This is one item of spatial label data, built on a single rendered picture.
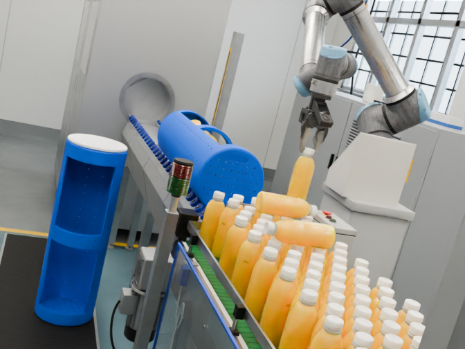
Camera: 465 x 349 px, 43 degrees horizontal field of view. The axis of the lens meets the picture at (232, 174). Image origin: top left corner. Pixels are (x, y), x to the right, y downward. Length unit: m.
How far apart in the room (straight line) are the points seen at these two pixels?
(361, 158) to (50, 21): 5.23
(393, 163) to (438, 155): 0.98
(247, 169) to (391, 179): 0.71
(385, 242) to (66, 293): 1.63
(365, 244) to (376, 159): 0.38
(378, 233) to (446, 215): 1.17
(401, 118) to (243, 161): 0.81
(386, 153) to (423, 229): 1.18
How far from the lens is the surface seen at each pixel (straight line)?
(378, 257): 2.77
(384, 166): 2.69
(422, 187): 3.67
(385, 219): 2.71
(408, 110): 2.76
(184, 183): 1.72
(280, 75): 7.82
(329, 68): 2.04
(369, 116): 2.82
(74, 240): 2.82
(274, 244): 1.68
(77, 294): 3.22
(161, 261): 1.81
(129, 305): 2.13
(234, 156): 2.34
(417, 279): 3.90
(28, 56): 7.31
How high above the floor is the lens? 1.61
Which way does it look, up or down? 12 degrees down
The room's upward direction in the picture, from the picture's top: 14 degrees clockwise
